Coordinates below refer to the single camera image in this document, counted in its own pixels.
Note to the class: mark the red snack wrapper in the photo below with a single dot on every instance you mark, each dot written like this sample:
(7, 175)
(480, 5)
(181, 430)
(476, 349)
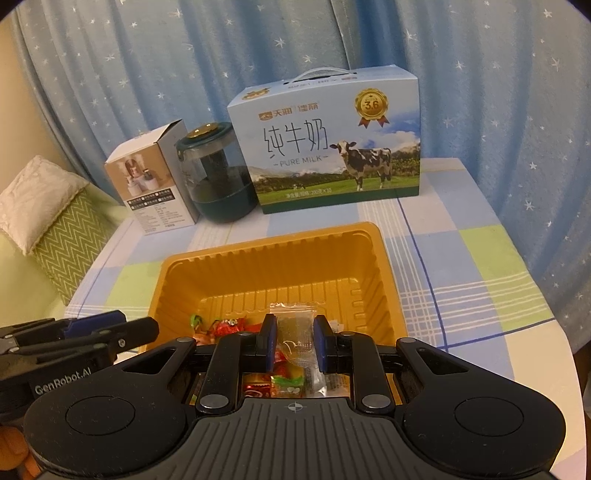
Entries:
(208, 335)

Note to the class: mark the yellow green candy packet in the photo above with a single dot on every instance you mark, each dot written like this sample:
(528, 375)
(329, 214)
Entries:
(283, 387)

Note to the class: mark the clear brown candy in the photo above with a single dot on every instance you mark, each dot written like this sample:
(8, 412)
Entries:
(295, 347)

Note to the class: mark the light green sofa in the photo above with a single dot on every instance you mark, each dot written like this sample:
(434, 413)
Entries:
(26, 293)

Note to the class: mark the red candy packet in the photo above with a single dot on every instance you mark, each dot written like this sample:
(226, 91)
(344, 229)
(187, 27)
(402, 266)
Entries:
(256, 385)

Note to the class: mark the dark green glass jar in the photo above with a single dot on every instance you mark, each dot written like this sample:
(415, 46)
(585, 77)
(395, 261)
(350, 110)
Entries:
(215, 173)

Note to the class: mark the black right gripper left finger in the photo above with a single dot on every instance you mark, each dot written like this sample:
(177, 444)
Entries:
(225, 363)

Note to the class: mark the beige pillow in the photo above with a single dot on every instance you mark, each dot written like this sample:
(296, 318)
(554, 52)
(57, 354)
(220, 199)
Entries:
(34, 199)

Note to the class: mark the orange plastic tray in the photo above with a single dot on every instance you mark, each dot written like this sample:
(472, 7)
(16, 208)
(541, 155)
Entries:
(344, 272)

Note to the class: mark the plaid tablecloth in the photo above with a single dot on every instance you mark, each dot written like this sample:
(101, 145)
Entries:
(462, 283)

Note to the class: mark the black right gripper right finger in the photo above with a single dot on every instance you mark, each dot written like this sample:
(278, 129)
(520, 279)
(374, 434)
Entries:
(366, 364)

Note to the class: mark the small white product box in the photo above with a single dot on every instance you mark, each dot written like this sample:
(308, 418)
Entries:
(146, 173)

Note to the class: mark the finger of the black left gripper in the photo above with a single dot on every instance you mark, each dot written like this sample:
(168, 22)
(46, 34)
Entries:
(50, 330)
(116, 339)

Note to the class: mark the green zigzag cushion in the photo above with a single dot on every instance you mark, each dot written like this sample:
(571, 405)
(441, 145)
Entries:
(67, 250)

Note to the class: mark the blue star curtain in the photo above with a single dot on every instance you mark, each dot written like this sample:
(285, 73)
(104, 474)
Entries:
(505, 88)

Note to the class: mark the person's left hand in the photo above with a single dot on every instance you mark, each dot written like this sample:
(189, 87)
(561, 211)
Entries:
(16, 460)

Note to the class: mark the blue milk carton box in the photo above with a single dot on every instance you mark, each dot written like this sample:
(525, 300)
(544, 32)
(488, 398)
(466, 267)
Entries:
(331, 136)

